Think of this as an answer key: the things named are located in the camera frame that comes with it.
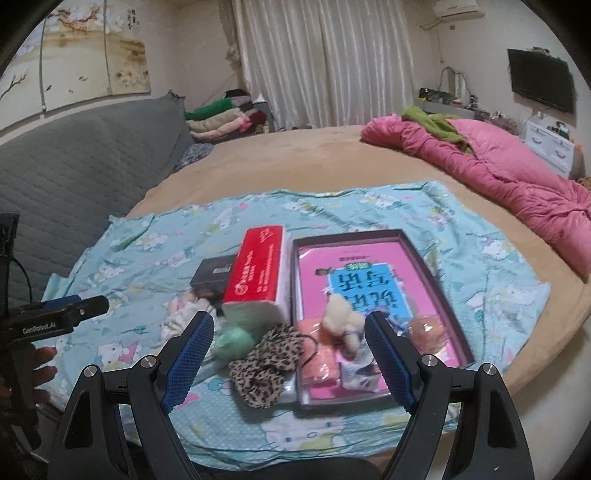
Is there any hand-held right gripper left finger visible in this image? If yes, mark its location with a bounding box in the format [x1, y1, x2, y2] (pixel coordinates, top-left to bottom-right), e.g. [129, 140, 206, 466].
[48, 310, 216, 480]

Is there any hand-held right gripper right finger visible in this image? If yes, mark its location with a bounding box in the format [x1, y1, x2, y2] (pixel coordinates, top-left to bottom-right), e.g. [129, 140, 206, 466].
[364, 310, 536, 480]

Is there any white and blue tissue packet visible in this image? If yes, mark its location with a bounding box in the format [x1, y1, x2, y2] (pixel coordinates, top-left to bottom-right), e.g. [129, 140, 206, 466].
[339, 355, 386, 393]

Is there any plush doll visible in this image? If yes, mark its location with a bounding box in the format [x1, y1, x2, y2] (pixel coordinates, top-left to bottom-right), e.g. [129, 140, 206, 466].
[159, 305, 208, 342]

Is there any peach soft toy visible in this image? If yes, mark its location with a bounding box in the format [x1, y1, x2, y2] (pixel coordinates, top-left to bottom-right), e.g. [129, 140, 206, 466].
[409, 316, 446, 352]

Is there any green fluffy scrunchie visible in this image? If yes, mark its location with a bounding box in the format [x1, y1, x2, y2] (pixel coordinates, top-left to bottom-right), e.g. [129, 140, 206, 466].
[210, 323, 259, 363]

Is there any pink knitted pouch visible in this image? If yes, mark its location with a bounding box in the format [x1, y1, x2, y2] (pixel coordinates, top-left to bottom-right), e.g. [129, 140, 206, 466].
[295, 318, 345, 393]

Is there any cream plush bear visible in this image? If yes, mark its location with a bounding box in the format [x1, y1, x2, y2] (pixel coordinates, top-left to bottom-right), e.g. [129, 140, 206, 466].
[321, 295, 363, 358]

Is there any leopard print scrunchie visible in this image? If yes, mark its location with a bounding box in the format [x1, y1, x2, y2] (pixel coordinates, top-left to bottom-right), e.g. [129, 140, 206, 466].
[228, 323, 305, 409]

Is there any shallow box with pink print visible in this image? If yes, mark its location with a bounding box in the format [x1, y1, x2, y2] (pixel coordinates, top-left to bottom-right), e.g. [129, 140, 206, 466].
[291, 229, 476, 407]

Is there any person's left hand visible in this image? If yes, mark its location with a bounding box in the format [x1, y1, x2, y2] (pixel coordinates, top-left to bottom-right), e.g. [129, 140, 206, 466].
[0, 345, 58, 416]

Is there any light blue cartoon printed blanket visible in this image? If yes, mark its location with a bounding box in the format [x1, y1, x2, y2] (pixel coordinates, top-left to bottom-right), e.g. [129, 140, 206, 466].
[44, 182, 552, 457]

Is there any black cardboard box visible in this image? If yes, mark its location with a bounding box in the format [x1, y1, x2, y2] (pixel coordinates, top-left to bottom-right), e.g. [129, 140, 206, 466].
[190, 256, 238, 301]

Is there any red tissue box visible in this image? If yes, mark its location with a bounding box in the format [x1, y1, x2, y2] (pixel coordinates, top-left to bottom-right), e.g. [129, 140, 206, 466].
[221, 226, 294, 324]

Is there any dark patterned pillow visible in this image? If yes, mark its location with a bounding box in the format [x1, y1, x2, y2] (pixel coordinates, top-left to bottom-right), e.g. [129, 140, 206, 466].
[173, 142, 214, 174]

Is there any pink folded blanket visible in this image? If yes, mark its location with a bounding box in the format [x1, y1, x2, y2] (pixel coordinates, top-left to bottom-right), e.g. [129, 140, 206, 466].
[191, 121, 252, 140]

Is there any cream folded blanket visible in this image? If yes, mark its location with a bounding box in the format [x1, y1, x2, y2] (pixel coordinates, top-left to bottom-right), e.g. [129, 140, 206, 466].
[187, 113, 245, 132]

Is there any pink quilt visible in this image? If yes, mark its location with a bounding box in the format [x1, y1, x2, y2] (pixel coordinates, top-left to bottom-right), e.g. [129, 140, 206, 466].
[360, 115, 591, 278]

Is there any beige bed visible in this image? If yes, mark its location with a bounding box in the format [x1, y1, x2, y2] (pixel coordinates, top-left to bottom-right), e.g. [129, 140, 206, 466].
[124, 124, 591, 462]

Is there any green folded blanket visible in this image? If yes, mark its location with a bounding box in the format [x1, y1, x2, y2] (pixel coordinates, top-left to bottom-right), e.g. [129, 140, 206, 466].
[185, 98, 252, 121]

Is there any green cloth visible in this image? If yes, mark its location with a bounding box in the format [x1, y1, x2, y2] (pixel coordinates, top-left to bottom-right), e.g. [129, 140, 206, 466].
[401, 106, 474, 153]

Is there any cluttered dresser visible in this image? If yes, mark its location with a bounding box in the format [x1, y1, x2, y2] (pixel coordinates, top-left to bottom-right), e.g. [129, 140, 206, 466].
[418, 67, 490, 116]

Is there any white drawer cabinet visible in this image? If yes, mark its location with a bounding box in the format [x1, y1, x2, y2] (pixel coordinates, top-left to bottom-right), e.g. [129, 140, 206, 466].
[524, 115, 583, 178]

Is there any white pleated curtain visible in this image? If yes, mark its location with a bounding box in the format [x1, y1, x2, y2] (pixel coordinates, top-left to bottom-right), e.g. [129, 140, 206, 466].
[231, 0, 437, 130]

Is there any white air conditioner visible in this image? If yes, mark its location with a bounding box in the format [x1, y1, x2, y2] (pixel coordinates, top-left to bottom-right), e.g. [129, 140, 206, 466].
[431, 0, 485, 21]

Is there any black cable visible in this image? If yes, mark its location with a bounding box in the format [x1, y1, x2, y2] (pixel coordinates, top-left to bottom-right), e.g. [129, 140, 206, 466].
[8, 256, 34, 306]

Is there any blossom wall painting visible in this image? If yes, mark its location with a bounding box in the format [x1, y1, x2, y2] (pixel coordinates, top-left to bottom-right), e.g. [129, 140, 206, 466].
[0, 0, 153, 132]

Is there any black wall television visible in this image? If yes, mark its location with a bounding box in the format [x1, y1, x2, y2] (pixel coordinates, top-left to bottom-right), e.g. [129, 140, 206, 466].
[507, 47, 577, 114]

